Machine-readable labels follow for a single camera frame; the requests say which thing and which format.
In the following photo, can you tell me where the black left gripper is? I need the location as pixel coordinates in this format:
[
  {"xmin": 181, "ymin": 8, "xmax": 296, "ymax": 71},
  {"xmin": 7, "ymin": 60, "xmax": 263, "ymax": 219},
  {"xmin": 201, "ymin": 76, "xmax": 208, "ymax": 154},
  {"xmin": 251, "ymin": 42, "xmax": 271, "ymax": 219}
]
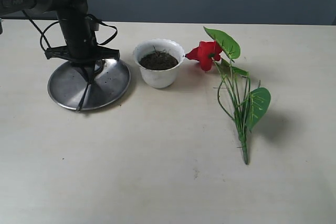
[{"xmin": 45, "ymin": 8, "xmax": 120, "ymax": 84}]

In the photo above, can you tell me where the steel spork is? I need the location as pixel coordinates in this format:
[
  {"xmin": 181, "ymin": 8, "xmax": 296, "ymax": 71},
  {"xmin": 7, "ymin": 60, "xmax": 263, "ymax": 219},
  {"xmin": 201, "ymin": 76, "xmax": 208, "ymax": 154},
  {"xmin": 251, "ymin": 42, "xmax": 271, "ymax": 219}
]
[{"xmin": 74, "ymin": 60, "xmax": 102, "ymax": 112}]

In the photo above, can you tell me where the red artificial anthurium flower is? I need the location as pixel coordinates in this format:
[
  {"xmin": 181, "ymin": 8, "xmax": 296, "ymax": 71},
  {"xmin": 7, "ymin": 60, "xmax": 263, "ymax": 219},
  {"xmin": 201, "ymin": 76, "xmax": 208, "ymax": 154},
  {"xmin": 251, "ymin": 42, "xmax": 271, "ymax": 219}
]
[{"xmin": 185, "ymin": 27, "xmax": 271, "ymax": 165}]

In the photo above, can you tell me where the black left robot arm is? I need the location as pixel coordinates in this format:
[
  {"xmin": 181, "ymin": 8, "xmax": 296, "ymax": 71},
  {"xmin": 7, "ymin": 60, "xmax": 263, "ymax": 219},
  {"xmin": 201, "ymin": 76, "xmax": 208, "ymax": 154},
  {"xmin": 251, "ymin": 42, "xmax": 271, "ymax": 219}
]
[{"xmin": 1, "ymin": 0, "xmax": 120, "ymax": 83}]

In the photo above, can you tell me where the white plastic flower pot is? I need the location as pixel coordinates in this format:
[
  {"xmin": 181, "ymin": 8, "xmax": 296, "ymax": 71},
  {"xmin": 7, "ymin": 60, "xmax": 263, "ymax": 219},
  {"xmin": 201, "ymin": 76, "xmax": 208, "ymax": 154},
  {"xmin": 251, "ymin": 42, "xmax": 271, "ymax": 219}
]
[{"xmin": 133, "ymin": 38, "xmax": 185, "ymax": 89}]

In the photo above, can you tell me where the round steel plate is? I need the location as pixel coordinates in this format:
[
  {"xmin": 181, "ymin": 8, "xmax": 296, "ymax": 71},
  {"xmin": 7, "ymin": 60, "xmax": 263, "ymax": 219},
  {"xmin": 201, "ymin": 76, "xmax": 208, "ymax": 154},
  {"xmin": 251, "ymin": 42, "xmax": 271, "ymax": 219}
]
[{"xmin": 48, "ymin": 59, "xmax": 131, "ymax": 111}]

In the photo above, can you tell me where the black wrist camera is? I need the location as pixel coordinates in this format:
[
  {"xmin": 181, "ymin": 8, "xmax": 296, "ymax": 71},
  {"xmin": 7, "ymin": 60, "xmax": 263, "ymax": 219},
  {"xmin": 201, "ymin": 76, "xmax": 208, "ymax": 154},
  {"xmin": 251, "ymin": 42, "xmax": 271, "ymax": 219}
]
[{"xmin": 86, "ymin": 17, "xmax": 100, "ymax": 32}]

